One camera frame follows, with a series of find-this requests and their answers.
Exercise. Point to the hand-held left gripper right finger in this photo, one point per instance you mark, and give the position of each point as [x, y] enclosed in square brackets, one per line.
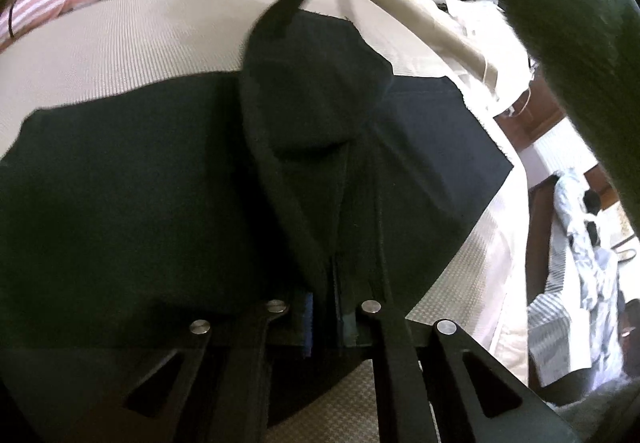
[346, 320]

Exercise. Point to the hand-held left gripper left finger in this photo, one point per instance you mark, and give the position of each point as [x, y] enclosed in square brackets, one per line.
[306, 323]

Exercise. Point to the black pants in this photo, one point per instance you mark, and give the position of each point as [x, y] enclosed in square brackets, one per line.
[150, 198]

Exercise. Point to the person's right forearm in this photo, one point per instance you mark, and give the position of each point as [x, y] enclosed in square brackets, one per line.
[575, 23]

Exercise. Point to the white cloth pile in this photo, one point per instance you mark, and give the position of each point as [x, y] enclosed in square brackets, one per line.
[475, 53]

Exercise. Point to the grey striped cloth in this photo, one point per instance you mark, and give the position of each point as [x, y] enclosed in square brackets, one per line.
[555, 338]

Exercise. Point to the white patterned cloth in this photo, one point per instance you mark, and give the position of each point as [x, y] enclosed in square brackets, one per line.
[585, 273]

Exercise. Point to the beige bed mattress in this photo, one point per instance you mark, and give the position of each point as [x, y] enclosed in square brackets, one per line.
[125, 48]

